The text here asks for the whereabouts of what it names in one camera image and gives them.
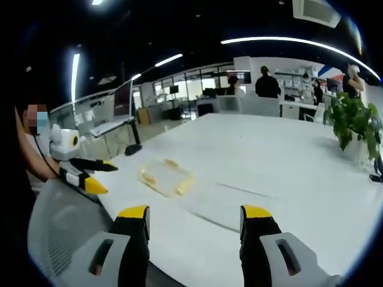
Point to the ceiling air conditioner unit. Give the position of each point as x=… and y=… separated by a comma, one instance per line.
x=317, y=10

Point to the long curved ceiling light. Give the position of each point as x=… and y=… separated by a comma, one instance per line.
x=299, y=41

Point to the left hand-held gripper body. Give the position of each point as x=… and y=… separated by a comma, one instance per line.
x=63, y=140

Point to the black object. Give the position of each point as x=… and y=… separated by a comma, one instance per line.
x=377, y=172

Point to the green potted plant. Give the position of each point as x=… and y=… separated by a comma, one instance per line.
x=353, y=116

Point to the wall screen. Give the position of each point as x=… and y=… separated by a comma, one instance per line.
x=240, y=76

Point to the grey mesh office chair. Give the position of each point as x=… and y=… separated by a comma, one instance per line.
x=57, y=227

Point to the cardboard box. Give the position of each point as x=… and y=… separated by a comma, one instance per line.
x=143, y=116

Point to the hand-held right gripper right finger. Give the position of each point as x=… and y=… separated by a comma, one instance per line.
x=269, y=257

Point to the clear plastic container yellow clips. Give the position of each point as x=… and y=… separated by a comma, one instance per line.
x=167, y=179

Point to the yellow plastic buckle part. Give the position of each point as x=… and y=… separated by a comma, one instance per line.
x=148, y=177
x=185, y=186

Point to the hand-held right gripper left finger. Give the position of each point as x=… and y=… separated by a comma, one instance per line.
x=119, y=257

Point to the ceiling light strip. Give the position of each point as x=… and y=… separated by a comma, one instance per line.
x=75, y=74
x=168, y=60

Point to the white plant pot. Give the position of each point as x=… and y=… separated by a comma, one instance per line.
x=356, y=146

